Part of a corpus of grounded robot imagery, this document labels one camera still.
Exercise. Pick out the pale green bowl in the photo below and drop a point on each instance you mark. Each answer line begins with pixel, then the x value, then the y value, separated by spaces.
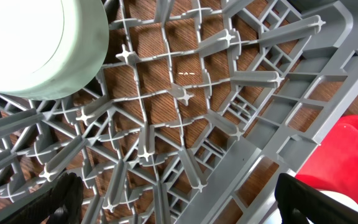
pixel 50 49

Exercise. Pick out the grey plastic dishwasher rack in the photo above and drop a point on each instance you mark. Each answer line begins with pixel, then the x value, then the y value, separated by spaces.
pixel 197 109

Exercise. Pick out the large light blue plate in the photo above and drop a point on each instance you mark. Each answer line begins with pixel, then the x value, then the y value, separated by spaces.
pixel 274 216

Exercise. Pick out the red plastic serving tray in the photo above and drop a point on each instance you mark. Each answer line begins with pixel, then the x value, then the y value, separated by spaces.
pixel 333 165

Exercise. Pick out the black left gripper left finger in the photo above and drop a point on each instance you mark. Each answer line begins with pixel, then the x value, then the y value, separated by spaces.
pixel 59 205

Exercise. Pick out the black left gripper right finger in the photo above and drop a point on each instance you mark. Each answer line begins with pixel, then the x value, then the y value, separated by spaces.
pixel 299 203

